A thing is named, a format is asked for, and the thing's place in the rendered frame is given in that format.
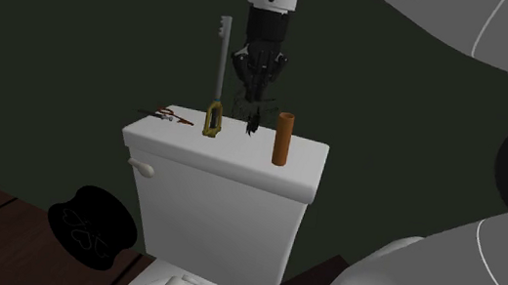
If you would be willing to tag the black round bin with hearts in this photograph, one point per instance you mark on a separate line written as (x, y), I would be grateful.
(91, 224)

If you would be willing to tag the small black spiky object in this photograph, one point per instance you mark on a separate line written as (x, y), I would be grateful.
(252, 123)

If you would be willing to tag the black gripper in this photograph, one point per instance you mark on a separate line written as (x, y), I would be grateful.
(266, 31)

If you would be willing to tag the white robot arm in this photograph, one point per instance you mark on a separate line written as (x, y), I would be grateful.
(435, 277)

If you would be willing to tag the white toilet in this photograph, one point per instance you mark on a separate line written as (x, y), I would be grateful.
(218, 205)

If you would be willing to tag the orange cylinder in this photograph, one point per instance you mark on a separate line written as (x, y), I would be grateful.
(283, 140)

